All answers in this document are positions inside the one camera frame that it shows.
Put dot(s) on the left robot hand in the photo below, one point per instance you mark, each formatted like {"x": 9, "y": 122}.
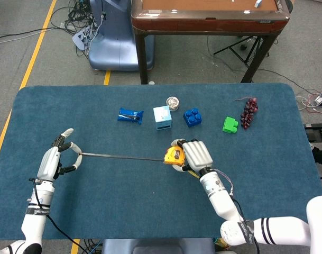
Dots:
{"x": 48, "y": 164}

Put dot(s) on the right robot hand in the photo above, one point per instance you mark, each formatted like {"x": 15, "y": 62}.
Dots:
{"x": 197, "y": 156}

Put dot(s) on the yellow tape measure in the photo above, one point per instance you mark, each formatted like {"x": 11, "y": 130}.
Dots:
{"x": 174, "y": 156}

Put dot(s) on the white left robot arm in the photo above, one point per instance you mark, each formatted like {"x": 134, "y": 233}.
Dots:
{"x": 35, "y": 225}

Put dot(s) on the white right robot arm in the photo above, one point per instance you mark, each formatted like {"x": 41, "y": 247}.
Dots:
{"x": 224, "y": 201}

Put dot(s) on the blue building block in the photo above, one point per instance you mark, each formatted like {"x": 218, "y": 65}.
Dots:
{"x": 192, "y": 118}

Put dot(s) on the green building block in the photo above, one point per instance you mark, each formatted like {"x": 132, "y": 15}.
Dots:
{"x": 229, "y": 125}

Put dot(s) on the light blue cardboard box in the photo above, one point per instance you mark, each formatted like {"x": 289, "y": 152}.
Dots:
{"x": 163, "y": 119}

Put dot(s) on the purple grape bunch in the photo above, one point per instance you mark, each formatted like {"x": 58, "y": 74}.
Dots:
{"x": 249, "y": 111}

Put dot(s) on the blue snack packet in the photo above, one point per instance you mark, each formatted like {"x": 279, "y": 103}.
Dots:
{"x": 129, "y": 116}

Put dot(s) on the blue table cloth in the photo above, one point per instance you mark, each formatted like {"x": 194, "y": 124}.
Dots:
{"x": 123, "y": 198}

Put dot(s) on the grey blue robot torso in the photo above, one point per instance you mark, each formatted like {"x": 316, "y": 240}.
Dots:
{"x": 158, "y": 247}

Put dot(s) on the black tripod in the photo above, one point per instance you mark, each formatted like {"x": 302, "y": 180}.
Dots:
{"x": 230, "y": 49}

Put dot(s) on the black foot pedals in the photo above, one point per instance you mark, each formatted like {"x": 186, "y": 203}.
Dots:
{"x": 315, "y": 132}

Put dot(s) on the brown wooden mahjong table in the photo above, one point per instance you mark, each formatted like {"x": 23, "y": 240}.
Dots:
{"x": 203, "y": 22}

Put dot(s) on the single white blue mahjong tile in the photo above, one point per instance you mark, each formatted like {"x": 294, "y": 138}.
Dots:
{"x": 258, "y": 3}

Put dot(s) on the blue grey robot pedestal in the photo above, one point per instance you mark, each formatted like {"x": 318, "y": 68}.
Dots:
{"x": 110, "y": 39}

